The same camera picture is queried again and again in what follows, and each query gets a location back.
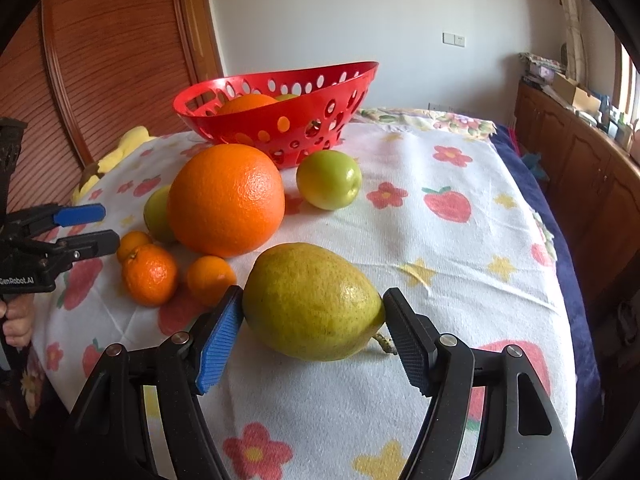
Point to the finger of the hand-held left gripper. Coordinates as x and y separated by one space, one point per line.
95 242
80 214

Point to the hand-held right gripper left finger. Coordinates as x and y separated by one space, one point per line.
220 340

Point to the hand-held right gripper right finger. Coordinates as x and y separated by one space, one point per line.
407 350

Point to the small mandarin orange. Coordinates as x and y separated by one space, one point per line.
150 275
210 280
132 244

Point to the green apple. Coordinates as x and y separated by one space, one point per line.
287 96
156 215
329 179

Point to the yellow-green pear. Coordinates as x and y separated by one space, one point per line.
310 302

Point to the large orange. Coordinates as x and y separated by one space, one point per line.
225 200
247 104

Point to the red perforated plastic basket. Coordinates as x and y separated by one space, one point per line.
200 117

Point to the person's left hand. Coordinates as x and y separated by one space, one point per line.
17 322

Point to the yellow plush toy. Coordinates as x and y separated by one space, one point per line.
132 140

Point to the white flower-print towel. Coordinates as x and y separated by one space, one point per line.
450 240

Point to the wooden louvered wardrobe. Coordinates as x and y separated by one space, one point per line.
100 60

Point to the dark blue blanket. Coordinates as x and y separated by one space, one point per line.
565 260

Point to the floral quilt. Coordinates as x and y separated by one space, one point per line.
450 122

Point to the wooden sideboard cabinet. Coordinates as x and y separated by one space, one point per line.
575 160

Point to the cardboard box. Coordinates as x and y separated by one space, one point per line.
575 91

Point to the clutter of small containers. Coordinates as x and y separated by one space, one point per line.
615 120

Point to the stack of folded cloths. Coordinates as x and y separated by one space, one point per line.
540 65

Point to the wooden framed window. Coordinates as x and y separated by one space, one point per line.
622 80

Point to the patterned curtain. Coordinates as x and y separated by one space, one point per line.
575 35

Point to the white wall switch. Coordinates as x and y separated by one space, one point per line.
454 38

